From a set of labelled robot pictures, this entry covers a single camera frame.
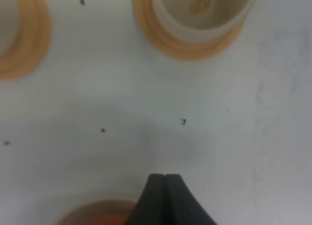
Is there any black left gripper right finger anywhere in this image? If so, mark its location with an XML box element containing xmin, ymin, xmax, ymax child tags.
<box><xmin>165</xmin><ymin>174</ymin><xmax>217</xmax><ymax>225</ymax></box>

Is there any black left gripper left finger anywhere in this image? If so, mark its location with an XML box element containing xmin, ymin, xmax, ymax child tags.
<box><xmin>125</xmin><ymin>174</ymin><xmax>166</xmax><ymax>225</ymax></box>

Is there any brown clay teapot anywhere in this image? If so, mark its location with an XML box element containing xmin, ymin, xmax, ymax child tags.
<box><xmin>71</xmin><ymin>212</ymin><xmax>131</xmax><ymax>225</ymax></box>

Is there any beige teapot saucer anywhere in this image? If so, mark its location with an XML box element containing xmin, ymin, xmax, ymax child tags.
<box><xmin>55</xmin><ymin>198</ymin><xmax>137</xmax><ymax>225</ymax></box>

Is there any orange far coaster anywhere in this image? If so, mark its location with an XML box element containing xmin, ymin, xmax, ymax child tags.
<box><xmin>133</xmin><ymin>0</ymin><xmax>245</xmax><ymax>61</ymax></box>

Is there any orange coaster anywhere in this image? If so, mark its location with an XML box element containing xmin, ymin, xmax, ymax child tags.
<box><xmin>0</xmin><ymin>0</ymin><xmax>52</xmax><ymax>81</ymax></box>
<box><xmin>133</xmin><ymin>0</ymin><xmax>245</xmax><ymax>61</ymax></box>

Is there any white far teacup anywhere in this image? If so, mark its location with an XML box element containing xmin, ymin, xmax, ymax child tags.
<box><xmin>152</xmin><ymin>0</ymin><xmax>255</xmax><ymax>43</ymax></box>

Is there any orange near coaster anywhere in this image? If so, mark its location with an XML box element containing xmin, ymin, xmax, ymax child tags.
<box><xmin>0</xmin><ymin>0</ymin><xmax>52</xmax><ymax>81</ymax></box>

